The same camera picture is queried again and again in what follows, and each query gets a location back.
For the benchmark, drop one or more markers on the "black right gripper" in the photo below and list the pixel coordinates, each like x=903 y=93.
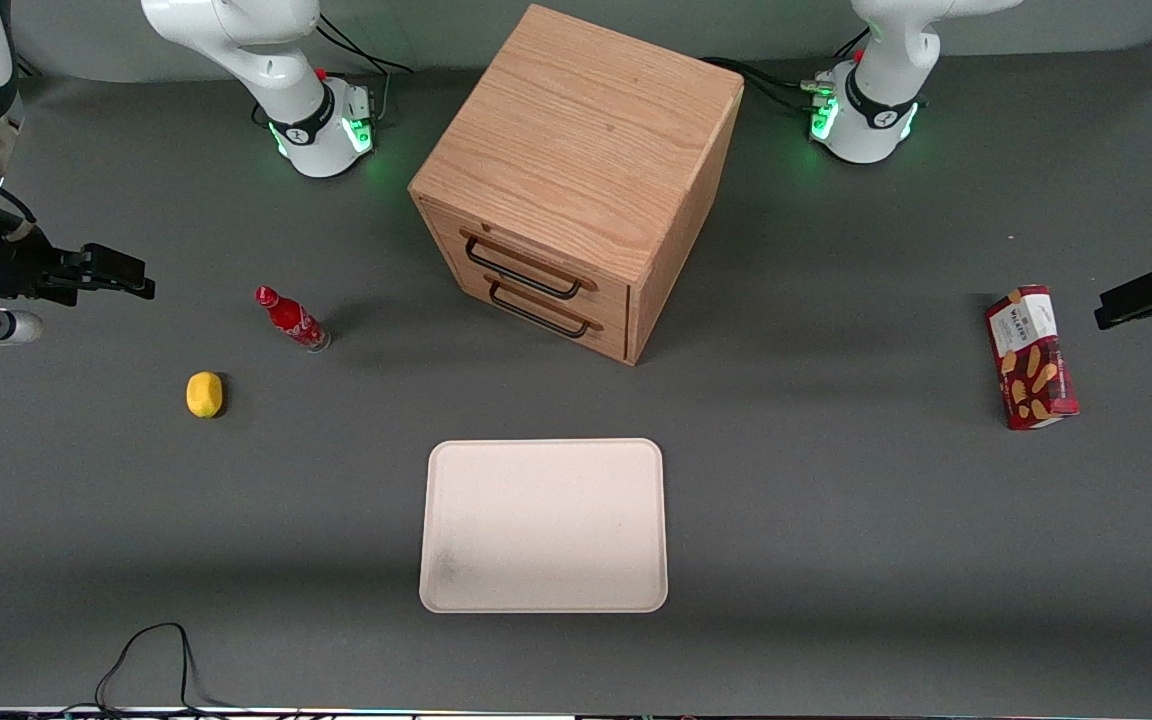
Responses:
x=18 y=268

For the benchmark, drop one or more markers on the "red coke bottle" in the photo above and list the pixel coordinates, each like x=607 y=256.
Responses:
x=291 y=318

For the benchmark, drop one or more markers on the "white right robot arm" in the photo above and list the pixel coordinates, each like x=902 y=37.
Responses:
x=236 y=40

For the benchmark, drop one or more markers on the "beige plastic tray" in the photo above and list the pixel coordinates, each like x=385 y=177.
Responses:
x=543 y=525

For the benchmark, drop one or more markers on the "red shortbread cookie box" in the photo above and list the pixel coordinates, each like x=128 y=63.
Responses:
x=1031 y=360

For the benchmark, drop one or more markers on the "yellow lemon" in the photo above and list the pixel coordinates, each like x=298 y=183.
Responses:
x=204 y=394

